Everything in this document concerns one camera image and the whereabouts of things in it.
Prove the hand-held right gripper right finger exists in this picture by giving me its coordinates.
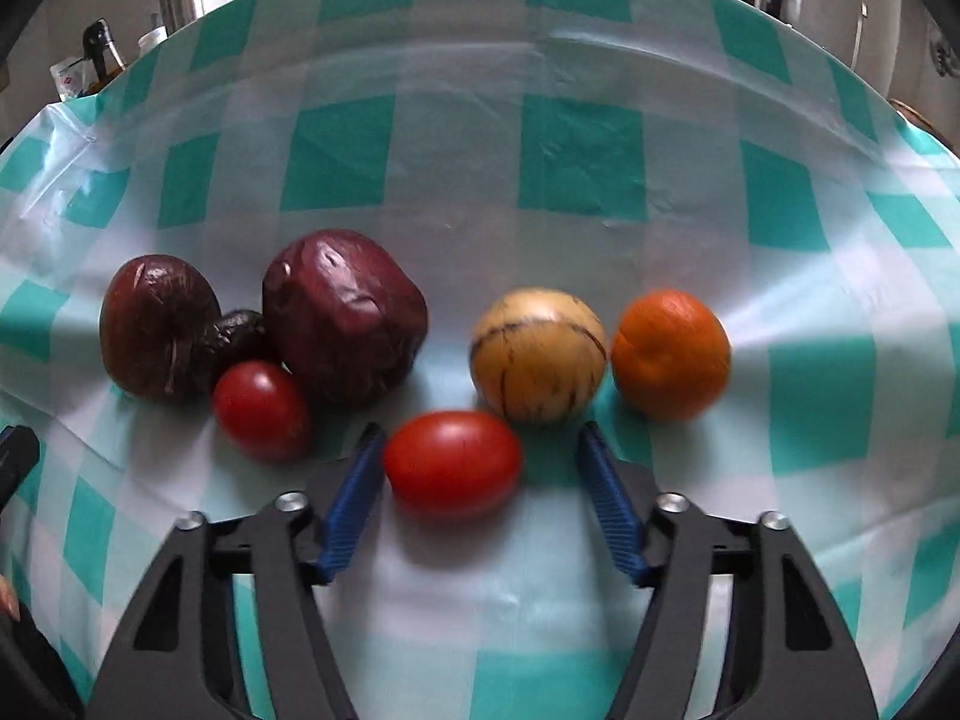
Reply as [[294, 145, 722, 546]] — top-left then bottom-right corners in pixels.
[[575, 421, 878, 720]]

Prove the small mandarin orange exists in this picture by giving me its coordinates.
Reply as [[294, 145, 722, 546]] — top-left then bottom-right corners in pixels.
[[611, 289, 732, 422]]

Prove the striped yellow pepino melon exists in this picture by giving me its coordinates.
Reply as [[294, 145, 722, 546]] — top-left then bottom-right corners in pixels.
[[470, 287, 608, 425]]

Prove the large red apple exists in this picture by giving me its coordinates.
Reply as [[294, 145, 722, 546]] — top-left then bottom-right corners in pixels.
[[99, 254, 223, 402]]

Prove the teal checkered tablecloth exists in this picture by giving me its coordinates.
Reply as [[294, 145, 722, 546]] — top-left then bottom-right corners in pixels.
[[0, 0, 960, 720]]

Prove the white packet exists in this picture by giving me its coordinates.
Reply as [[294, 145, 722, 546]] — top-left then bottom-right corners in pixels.
[[49, 56, 95, 102]]

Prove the wooden board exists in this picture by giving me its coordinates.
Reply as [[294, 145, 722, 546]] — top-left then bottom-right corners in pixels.
[[889, 97, 938, 136]]

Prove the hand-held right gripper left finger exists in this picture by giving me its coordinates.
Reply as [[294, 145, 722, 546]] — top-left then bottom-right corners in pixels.
[[86, 422, 389, 720]]

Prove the dark water chestnut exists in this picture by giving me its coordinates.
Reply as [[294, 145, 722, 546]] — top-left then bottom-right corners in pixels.
[[202, 309, 275, 372]]

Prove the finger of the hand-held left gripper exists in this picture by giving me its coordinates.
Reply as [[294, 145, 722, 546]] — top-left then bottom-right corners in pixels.
[[0, 425, 41, 515]]

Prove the wrinkled dark red apple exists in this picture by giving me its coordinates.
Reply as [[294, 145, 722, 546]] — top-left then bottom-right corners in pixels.
[[262, 229, 430, 407]]

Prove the red tomato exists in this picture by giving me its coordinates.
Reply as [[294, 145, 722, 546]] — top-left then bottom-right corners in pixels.
[[383, 409, 524, 520], [212, 360, 312, 464]]

